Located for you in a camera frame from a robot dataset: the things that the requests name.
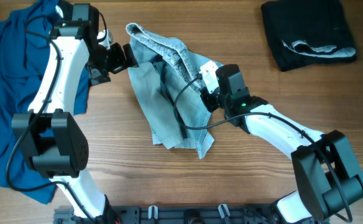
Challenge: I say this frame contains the light blue denim shorts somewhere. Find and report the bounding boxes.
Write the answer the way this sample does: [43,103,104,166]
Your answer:
[126,23,214,159]

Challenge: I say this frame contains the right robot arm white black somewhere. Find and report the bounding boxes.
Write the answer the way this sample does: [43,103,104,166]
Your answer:
[199,61,363,223]

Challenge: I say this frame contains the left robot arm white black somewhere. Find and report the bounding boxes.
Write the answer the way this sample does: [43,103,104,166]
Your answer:
[12,3,137,223]

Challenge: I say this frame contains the black garment under blue shirt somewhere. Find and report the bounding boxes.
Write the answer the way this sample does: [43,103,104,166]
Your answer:
[55,0,73,21]

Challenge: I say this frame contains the dark blue shirt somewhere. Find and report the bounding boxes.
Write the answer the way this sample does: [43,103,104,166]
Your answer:
[0,0,90,205]

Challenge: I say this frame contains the folded black garment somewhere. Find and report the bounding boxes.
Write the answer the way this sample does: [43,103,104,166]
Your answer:
[261,0,357,72]

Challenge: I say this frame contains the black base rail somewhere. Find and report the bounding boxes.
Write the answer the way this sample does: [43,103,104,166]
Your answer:
[53,203,322,224]

